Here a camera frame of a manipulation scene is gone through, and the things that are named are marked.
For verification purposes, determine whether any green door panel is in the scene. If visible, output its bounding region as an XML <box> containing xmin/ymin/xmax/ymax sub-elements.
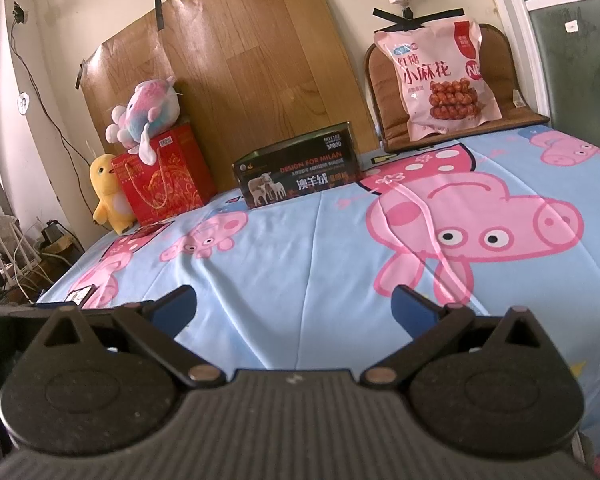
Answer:
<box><xmin>510</xmin><ymin>0</ymin><xmax>600</xmax><ymax>153</ymax></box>

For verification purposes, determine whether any black wall cable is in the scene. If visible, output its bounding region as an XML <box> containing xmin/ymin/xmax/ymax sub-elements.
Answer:
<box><xmin>9</xmin><ymin>0</ymin><xmax>97</xmax><ymax>167</ymax></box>

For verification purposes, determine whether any blue pig print bed sheet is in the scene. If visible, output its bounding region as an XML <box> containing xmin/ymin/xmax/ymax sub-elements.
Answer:
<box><xmin>35</xmin><ymin>125</ymin><xmax>600</xmax><ymax>434</ymax></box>

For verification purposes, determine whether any yellow plush chick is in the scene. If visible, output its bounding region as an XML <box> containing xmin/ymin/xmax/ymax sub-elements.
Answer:
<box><xmin>89</xmin><ymin>153</ymin><xmax>136</xmax><ymax>235</ymax></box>

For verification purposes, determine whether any small dark card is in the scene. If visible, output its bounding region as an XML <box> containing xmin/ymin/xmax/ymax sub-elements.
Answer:
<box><xmin>65</xmin><ymin>283</ymin><xmax>97</xmax><ymax>309</ymax></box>

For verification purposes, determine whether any pink blue plush toy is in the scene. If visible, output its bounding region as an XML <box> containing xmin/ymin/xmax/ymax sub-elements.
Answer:
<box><xmin>104</xmin><ymin>75</ymin><xmax>181</xmax><ymax>164</ymax></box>

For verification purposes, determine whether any black charger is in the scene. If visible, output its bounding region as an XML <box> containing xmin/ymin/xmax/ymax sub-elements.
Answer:
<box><xmin>39</xmin><ymin>219</ymin><xmax>75</xmax><ymax>250</ymax></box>

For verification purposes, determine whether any red gift bag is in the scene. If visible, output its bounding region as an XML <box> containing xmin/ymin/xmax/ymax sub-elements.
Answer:
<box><xmin>110</xmin><ymin>122</ymin><xmax>219</xmax><ymax>227</ymax></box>

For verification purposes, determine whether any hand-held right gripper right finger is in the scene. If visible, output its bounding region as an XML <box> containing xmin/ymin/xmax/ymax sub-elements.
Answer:
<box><xmin>362</xmin><ymin>284</ymin><xmax>566</xmax><ymax>387</ymax></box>

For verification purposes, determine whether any dark sheep print box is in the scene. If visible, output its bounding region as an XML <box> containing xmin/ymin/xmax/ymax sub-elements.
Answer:
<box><xmin>232</xmin><ymin>120</ymin><xmax>365</xmax><ymax>210</ymax></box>

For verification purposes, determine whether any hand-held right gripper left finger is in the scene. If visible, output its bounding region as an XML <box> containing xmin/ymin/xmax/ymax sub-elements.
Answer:
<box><xmin>27</xmin><ymin>284</ymin><xmax>226</xmax><ymax>388</ymax></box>

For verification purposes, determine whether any wooden board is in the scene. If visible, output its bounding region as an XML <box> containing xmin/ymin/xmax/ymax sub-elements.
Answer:
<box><xmin>75</xmin><ymin>0</ymin><xmax>381</xmax><ymax>194</ymax></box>

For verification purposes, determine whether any white door frame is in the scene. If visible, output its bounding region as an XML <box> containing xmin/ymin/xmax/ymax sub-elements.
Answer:
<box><xmin>479</xmin><ymin>0</ymin><xmax>554</xmax><ymax>122</ymax></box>

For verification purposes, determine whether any brown seat cushion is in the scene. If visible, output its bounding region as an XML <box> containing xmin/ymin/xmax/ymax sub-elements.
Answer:
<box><xmin>363</xmin><ymin>22</ymin><xmax>551</xmax><ymax>155</ymax></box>

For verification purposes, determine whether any red flat packet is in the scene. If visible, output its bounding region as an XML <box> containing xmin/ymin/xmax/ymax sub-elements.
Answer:
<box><xmin>124</xmin><ymin>220</ymin><xmax>176</xmax><ymax>240</ymax></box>

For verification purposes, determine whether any pink snack bag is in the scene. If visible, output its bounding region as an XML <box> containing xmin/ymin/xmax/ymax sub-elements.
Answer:
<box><xmin>373</xmin><ymin>17</ymin><xmax>501</xmax><ymax>142</ymax></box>

